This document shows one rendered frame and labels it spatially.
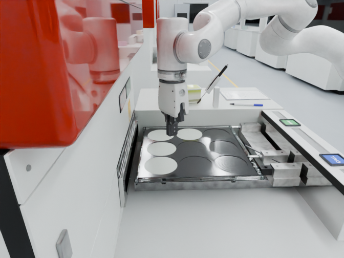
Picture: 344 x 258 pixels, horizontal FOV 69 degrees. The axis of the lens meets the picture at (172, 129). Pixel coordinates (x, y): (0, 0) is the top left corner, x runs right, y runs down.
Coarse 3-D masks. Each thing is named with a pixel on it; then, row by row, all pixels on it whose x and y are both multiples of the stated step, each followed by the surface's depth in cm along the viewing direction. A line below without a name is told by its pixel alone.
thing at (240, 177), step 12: (144, 180) 70; (156, 180) 70; (168, 180) 70; (180, 180) 70; (192, 180) 70; (204, 180) 70; (216, 180) 70; (228, 180) 70; (240, 180) 71; (252, 180) 71
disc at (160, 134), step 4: (152, 132) 99; (156, 132) 99; (160, 132) 99; (164, 132) 99; (148, 136) 95; (152, 136) 95; (156, 136) 95; (160, 136) 95; (164, 136) 95; (168, 136) 95; (172, 136) 95; (156, 140) 92; (160, 140) 92; (164, 140) 92
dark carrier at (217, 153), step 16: (160, 128) 102; (192, 128) 102; (208, 128) 102; (224, 128) 102; (144, 144) 89; (176, 144) 89; (192, 144) 89; (208, 144) 89; (224, 144) 89; (144, 160) 79; (176, 160) 79; (192, 160) 79; (208, 160) 79; (224, 160) 79; (240, 160) 79; (144, 176) 71; (160, 176) 71; (176, 176) 71; (192, 176) 71; (208, 176) 72
